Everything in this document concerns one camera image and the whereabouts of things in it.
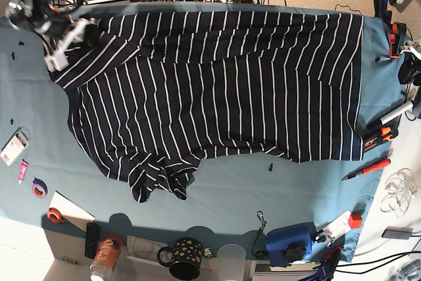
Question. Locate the blue box with knob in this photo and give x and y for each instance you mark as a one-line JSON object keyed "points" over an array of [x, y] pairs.
{"points": [[288, 246]]}

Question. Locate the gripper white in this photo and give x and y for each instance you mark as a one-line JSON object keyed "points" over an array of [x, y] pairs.
{"points": [[82, 31]]}

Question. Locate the white paper sheet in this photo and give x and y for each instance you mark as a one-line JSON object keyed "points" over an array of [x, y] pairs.
{"points": [[69, 210]]}

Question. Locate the black remote control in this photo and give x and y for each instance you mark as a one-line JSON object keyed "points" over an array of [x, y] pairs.
{"points": [[93, 232]]}

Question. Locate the purple tape roll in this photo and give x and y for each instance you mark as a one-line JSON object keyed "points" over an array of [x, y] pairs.
{"points": [[39, 188]]}

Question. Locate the orange black utility knife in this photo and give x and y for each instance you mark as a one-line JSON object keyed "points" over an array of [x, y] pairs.
{"points": [[379, 137]]}

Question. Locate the black white marker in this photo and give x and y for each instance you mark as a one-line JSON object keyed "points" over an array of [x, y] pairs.
{"points": [[390, 116]]}

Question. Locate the red black clamp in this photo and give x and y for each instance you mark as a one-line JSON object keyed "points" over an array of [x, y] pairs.
{"points": [[397, 39]]}

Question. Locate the orange drink can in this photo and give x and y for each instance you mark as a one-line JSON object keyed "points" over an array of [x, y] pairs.
{"points": [[106, 257]]}

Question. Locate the small red cube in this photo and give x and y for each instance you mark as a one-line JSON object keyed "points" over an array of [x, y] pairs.
{"points": [[355, 221]]}

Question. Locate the navy white striped t-shirt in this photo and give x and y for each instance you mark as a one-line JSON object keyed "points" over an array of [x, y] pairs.
{"points": [[160, 92]]}

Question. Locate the grey flat device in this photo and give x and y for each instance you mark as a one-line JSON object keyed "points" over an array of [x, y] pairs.
{"points": [[397, 233]]}

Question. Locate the pink glue tube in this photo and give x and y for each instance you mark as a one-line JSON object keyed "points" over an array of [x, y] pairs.
{"points": [[23, 168]]}

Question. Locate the orange tape roll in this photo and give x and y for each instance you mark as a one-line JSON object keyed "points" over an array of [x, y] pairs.
{"points": [[54, 216]]}

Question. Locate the black mug gold leaves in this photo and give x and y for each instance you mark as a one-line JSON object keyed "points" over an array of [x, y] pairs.
{"points": [[183, 260]]}

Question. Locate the translucent plastic cup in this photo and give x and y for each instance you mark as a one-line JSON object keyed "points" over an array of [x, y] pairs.
{"points": [[231, 262]]}

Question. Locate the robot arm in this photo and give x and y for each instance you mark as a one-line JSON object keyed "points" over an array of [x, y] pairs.
{"points": [[411, 67], [54, 26]]}

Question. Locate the clear plastic blister pack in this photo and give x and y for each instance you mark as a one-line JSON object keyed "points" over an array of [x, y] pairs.
{"points": [[16, 145]]}

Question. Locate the teal table cloth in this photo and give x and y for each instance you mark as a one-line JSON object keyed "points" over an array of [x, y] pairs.
{"points": [[221, 201]]}

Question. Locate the orange handled screwdriver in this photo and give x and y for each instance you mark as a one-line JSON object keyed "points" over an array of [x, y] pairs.
{"points": [[378, 165]]}

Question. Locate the white card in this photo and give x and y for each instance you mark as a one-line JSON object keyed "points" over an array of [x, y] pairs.
{"points": [[339, 226]]}

